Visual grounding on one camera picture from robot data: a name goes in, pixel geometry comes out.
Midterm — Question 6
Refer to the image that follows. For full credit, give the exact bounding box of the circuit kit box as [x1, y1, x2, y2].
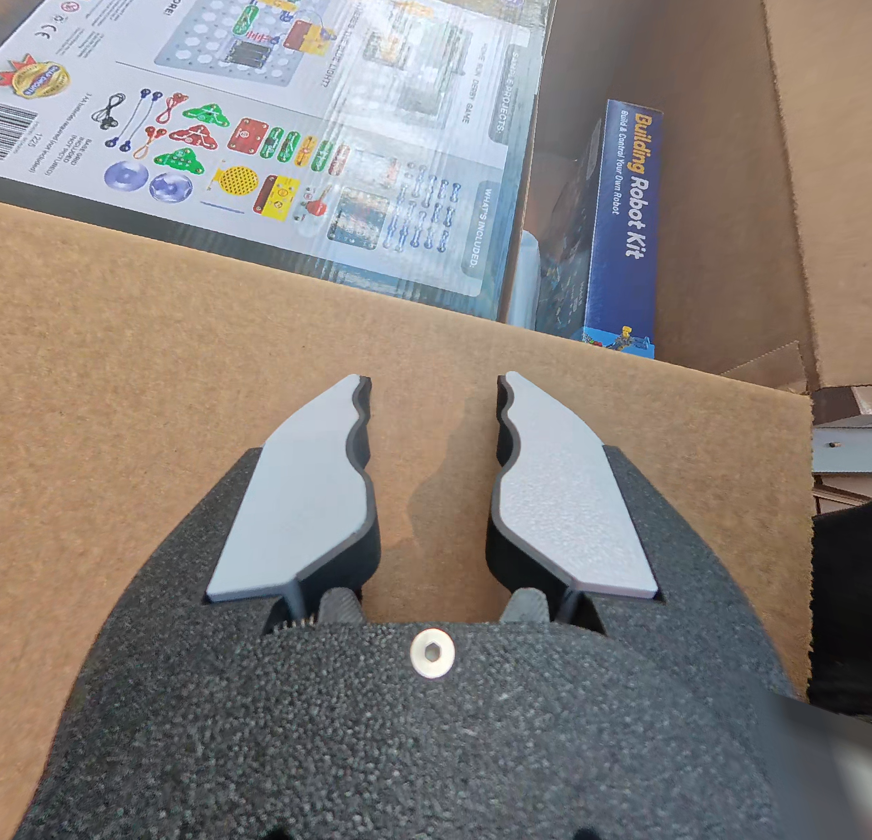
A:
[0, 0, 566, 325]

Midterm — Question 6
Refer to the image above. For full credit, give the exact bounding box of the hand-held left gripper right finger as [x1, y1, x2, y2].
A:
[484, 371, 661, 635]

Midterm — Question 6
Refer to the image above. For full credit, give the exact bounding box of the large brown cardboard box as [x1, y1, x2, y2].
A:
[0, 0, 872, 840]

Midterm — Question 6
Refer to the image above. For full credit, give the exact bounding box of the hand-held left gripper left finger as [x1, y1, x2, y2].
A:
[203, 374, 380, 626]

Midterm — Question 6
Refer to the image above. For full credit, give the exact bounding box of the blue robot kit box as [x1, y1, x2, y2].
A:
[507, 98, 666, 360]

